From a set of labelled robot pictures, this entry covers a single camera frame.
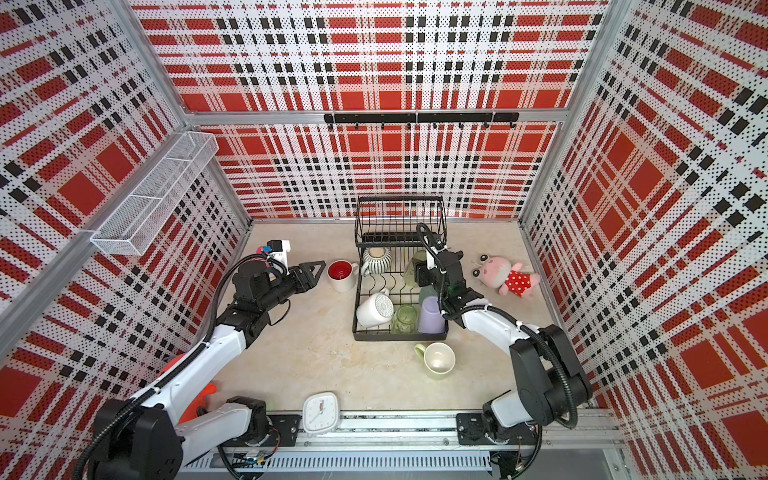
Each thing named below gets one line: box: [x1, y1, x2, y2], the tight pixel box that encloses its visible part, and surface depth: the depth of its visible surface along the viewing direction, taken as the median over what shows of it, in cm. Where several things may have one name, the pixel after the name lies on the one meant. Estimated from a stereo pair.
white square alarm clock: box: [302, 392, 339, 435], surface depth 76 cm
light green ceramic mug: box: [414, 342, 456, 380], surface depth 80 cm
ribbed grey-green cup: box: [361, 247, 393, 277], surface depth 100 cm
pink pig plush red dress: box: [471, 256, 541, 299], surface depth 98 cm
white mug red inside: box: [326, 259, 359, 293], surface depth 100 cm
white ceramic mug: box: [356, 288, 395, 328], surface depth 88 cm
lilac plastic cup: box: [418, 295, 446, 334], surface depth 83 cm
